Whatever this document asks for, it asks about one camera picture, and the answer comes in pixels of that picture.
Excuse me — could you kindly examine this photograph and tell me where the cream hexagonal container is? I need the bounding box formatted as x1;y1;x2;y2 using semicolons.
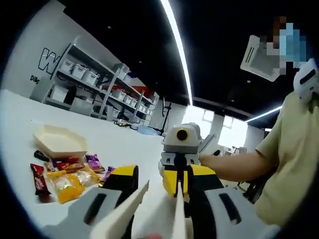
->
32;123;88;159

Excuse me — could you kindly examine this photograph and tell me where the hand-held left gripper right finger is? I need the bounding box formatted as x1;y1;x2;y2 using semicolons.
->
185;165;275;239

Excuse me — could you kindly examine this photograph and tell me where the light blue tray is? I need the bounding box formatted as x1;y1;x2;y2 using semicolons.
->
137;125;158;136

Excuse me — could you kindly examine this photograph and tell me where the red brown food packet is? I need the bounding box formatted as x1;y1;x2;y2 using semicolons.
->
52;156;86;174

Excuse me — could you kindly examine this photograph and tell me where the person in beige shirt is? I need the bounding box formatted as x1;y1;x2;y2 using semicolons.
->
254;92;319;226

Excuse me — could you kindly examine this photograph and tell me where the yellow cake food packet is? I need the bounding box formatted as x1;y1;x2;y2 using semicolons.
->
46;170;83;205
71;165;101;188

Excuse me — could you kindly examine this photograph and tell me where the ceiling light strip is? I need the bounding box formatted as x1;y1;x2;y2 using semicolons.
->
160;0;193;107
245;106;284;122

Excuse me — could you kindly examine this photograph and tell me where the large white box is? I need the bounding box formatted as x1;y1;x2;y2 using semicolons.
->
51;86;70;104

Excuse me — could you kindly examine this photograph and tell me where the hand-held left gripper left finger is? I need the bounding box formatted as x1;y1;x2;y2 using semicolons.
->
43;163;140;239

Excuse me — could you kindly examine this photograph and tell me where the row of white storage boxes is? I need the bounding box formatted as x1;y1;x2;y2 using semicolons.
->
61;58;155;118

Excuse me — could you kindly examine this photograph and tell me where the white worn device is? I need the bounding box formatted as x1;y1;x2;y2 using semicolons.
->
293;57;319;101

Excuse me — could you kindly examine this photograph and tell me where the white ceiling air vent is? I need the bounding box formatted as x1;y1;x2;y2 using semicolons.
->
240;34;296;82

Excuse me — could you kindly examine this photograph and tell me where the small black clip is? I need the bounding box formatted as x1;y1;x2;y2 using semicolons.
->
34;149;50;162

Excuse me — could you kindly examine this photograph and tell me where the purple gold food bar packet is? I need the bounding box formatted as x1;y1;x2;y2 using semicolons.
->
85;153;106;174

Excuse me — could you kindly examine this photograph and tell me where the long red food bar packet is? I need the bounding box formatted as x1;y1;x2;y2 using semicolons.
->
30;163;52;197

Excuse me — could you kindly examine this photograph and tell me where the small white yellow device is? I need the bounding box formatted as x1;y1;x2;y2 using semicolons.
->
114;119;140;130

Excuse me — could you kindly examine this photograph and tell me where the black pole stand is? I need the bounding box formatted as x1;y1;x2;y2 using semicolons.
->
159;96;173;134

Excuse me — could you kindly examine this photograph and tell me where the grey office chair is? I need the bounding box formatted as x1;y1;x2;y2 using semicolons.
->
29;74;54;103
71;96;95;117

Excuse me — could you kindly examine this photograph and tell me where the small purple food packet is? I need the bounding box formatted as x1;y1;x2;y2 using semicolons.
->
99;166;117;184

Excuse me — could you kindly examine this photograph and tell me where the grey metal shelf rack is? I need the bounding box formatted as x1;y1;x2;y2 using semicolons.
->
41;42;160;125

